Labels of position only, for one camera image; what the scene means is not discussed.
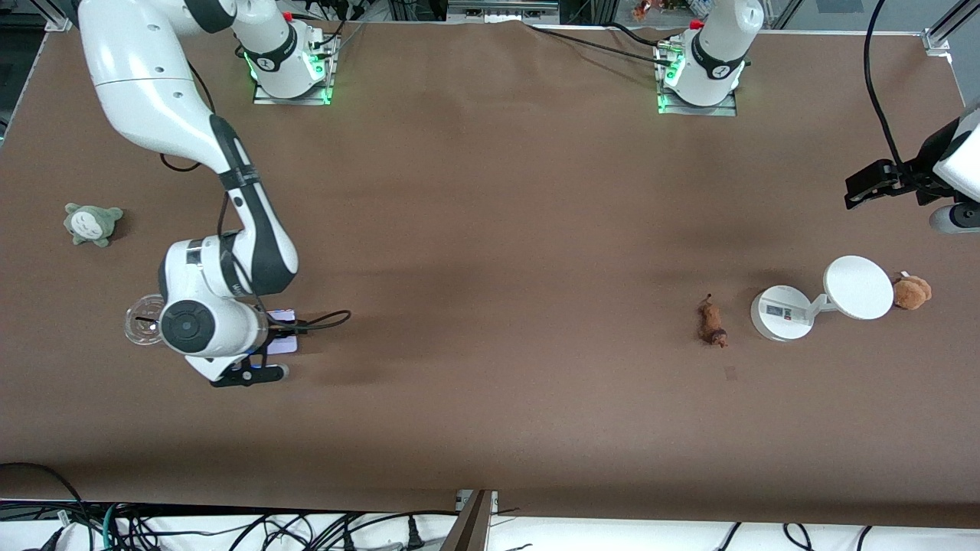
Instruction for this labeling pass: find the brown plush toy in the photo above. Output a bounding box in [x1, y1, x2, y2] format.
[893, 272, 933, 311]

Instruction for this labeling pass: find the clear plastic cup with lid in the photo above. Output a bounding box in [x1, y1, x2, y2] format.
[125, 295, 168, 347]

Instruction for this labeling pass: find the green grey plush toy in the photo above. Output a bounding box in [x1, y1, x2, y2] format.
[64, 203, 124, 248]

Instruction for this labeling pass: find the brown table cover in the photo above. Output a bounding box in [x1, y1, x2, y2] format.
[0, 15, 980, 529]

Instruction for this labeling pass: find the grey metal device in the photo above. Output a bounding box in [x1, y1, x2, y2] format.
[447, 0, 560, 21]

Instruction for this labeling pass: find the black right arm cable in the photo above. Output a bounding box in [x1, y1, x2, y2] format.
[158, 65, 352, 334]

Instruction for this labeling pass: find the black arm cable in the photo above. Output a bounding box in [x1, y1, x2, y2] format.
[158, 65, 352, 334]
[863, 0, 913, 186]

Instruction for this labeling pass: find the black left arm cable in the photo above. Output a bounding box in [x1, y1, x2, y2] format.
[863, 0, 913, 186]

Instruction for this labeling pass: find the aluminium frame profile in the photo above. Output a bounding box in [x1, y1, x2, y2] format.
[922, 0, 980, 56]

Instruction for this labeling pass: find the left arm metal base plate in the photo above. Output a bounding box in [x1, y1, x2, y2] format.
[656, 38, 740, 117]

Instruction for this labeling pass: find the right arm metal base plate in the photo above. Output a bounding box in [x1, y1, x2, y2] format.
[253, 31, 338, 106]

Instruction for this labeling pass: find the black looped floor cable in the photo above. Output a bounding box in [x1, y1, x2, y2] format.
[0, 462, 87, 529]

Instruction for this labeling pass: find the black cable across table cover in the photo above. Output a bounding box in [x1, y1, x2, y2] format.
[527, 21, 668, 60]

